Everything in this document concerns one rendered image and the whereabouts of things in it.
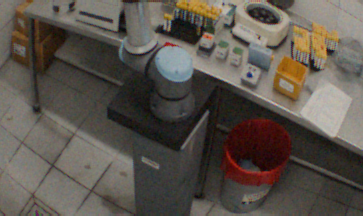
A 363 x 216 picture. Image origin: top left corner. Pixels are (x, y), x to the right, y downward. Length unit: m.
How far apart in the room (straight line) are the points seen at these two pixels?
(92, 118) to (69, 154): 0.32
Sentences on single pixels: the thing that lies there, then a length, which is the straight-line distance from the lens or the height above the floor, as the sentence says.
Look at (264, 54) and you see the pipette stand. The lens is 2.32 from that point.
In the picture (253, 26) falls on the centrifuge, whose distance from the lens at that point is 2.48.
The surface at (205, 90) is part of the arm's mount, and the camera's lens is 2.14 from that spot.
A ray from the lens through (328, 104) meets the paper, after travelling 2.33.
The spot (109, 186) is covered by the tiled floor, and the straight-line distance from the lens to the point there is 3.01.
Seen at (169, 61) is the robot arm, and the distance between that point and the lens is 1.92.
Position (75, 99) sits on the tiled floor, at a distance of 3.43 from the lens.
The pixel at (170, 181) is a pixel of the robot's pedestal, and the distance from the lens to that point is 2.24.
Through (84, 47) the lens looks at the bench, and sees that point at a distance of 3.37.
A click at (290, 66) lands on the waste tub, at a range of 2.37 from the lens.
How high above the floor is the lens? 2.46
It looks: 47 degrees down
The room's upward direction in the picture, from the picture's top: 6 degrees clockwise
